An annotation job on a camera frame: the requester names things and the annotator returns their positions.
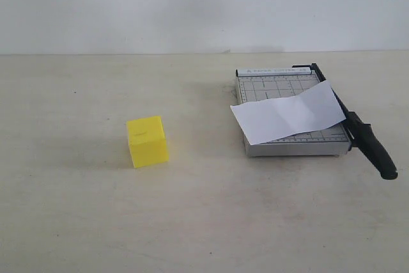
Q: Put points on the yellow foam cube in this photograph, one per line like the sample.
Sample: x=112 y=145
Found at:
x=147 y=141

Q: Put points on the white paper sheet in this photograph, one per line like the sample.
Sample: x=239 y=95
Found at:
x=275 y=118

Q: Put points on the black cutter blade arm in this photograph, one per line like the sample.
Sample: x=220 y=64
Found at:
x=351 y=132

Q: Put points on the grey paper cutter base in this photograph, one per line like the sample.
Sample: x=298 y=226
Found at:
x=255 y=84

